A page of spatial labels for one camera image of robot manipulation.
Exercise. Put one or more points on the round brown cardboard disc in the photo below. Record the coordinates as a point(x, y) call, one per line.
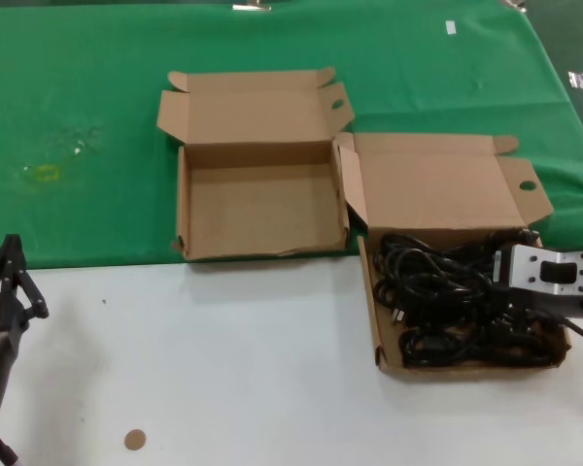
point(135, 440)

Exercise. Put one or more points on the green table cloth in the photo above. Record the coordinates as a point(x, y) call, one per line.
point(78, 73)

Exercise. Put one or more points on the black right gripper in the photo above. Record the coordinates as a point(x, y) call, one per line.
point(497, 272)

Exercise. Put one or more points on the small white tape piece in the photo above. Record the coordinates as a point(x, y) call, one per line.
point(450, 27)

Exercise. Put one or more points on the clear shiny tape scrap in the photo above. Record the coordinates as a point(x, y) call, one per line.
point(79, 149)

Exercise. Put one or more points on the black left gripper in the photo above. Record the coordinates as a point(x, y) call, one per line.
point(2, 315)

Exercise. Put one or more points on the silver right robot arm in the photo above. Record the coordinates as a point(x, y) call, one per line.
point(558, 272)

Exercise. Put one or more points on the open brown cardboard box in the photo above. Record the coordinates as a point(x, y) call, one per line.
point(432, 184)

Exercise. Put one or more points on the cardboard box with torn rim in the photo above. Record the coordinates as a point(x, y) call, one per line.
point(262, 204)

